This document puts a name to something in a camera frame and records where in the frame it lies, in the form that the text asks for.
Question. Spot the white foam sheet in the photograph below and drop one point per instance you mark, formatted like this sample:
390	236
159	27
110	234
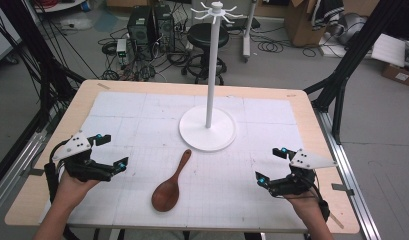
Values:
388	50

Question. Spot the small silver device box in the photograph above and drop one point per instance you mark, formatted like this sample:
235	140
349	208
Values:
121	46

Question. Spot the person's right hand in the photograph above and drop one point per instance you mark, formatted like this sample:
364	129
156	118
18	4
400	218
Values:
307	206

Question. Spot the small cardboard box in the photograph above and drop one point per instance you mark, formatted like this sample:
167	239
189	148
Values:
400	76

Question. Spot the dark striped cloth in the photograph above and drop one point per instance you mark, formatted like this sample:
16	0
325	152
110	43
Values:
328	11

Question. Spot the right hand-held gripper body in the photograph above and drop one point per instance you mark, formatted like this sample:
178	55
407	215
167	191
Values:
308	161

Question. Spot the white pole stand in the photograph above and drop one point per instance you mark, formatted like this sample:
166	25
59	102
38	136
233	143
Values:
247	40

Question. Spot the black computer tower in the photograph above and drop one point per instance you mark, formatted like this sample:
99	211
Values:
138	26
164	28

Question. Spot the brown wooden spoon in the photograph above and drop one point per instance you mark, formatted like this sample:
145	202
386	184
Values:
165	196

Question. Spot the aluminium rail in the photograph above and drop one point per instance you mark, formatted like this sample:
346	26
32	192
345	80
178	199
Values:
15	173
348	180

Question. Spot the large open cardboard box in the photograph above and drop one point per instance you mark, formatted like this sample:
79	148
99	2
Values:
300	26

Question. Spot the white rack stand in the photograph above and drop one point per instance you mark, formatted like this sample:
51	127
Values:
208	133

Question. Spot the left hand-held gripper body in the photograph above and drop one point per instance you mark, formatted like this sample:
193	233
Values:
73	146

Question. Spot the white grid mat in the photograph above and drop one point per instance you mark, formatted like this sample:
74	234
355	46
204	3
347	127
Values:
142	116

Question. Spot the grey round appliance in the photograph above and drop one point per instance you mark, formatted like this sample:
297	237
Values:
353	28

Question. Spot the black metal frame strut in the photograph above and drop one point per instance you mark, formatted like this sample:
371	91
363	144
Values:
352	53

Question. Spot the person's left hand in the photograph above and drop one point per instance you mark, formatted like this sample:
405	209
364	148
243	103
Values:
73	188

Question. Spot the black round stool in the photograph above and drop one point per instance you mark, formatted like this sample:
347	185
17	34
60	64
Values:
202	36

